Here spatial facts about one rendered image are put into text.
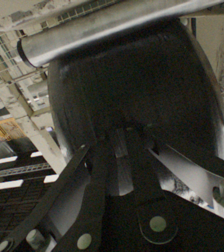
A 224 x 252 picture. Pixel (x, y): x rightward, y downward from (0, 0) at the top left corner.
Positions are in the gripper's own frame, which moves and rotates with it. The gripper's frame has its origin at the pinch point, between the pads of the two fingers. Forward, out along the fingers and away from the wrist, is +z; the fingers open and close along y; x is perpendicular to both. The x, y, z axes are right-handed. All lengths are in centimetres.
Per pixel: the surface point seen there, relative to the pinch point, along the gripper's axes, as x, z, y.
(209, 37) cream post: 6.1, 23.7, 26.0
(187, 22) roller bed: 14, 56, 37
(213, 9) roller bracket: 10.9, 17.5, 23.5
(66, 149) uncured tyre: -2.8, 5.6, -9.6
